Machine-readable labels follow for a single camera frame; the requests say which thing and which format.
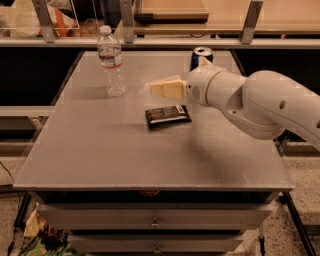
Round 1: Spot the colourful bag under table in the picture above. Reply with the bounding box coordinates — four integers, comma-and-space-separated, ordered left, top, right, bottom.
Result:
18, 209, 85, 256

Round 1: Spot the upper grey drawer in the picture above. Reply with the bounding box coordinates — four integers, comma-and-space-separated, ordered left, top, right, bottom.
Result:
37, 204, 272, 231

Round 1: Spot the metal shelf rail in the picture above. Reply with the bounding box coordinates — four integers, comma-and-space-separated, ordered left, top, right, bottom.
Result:
0, 0, 320, 49

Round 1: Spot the clear plastic water bottle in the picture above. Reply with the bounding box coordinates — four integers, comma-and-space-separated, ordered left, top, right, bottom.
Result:
97, 25, 127, 97

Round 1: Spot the lower grey drawer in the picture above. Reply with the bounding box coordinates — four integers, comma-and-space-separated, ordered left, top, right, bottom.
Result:
68, 234, 243, 254

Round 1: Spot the white orange bag on shelf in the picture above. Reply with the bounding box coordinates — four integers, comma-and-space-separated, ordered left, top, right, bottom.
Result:
0, 0, 79, 38

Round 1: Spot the black snack bar wrapper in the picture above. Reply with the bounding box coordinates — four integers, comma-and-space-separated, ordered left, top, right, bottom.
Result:
145, 105, 192, 129

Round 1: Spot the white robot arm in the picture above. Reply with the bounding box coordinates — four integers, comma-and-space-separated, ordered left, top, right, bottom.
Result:
149, 57, 320, 150

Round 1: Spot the grey drawer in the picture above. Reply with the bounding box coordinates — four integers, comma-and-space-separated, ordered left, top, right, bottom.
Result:
68, 234, 243, 254
37, 204, 272, 231

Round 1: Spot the blue Pepsi can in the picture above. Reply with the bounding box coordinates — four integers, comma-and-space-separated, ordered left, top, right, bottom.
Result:
190, 47, 213, 70

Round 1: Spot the wooden board on shelf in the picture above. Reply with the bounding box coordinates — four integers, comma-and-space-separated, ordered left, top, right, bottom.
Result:
134, 0, 209, 24

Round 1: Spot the black cable on floor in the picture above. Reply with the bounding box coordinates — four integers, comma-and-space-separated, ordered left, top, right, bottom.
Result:
0, 162, 24, 256

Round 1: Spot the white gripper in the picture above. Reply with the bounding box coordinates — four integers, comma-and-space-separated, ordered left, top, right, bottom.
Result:
149, 56, 226, 107

